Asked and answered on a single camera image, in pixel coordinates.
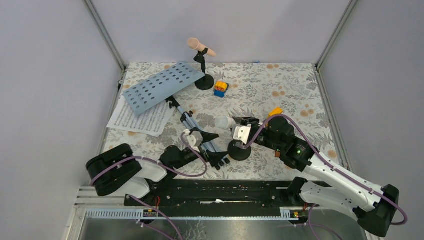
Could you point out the light blue music stand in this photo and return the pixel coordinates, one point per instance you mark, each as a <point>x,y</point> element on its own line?
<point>162,87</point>

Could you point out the pink toy microphone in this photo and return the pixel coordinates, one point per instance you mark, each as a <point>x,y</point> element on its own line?
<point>195,44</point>

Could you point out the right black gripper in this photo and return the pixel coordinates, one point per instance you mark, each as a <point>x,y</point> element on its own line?
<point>247,120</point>

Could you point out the blue yellow toy figure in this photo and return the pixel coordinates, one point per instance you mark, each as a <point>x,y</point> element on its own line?
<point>220,89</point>

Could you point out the sheet music page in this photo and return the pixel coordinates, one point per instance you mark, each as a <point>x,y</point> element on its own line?
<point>152,122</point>

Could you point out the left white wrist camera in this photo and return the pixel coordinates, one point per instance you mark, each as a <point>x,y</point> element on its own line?
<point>194,138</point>

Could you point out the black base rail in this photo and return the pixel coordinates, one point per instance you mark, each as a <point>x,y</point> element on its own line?
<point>219,198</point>

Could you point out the floral table mat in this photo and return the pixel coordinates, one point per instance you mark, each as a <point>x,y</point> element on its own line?
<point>255,89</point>

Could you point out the white toy microphone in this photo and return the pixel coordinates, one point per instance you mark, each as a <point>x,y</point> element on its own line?
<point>224,122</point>

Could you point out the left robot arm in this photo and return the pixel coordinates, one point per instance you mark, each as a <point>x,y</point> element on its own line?
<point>120,171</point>

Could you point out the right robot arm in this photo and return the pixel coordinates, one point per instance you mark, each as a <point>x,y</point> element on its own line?
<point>371,205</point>

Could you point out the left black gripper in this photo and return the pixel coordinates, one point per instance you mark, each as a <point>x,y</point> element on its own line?
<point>213,158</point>

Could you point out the yellow toy block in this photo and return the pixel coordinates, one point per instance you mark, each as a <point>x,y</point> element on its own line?
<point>276,111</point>

